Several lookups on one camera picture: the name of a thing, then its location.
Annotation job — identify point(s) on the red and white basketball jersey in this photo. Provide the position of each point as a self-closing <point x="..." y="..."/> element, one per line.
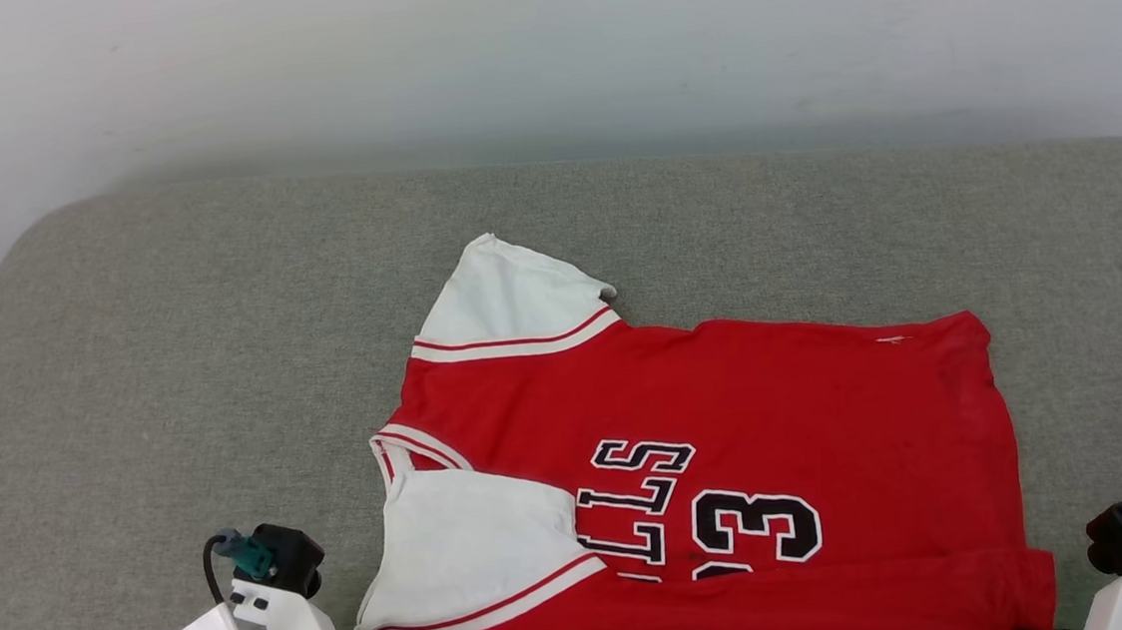
<point x="763" y="459"/>

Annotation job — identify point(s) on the grey fabric sofa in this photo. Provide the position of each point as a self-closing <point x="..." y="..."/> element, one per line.
<point x="174" y="365"/>

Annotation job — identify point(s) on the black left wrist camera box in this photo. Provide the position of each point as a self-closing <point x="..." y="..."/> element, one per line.
<point x="290" y="557"/>

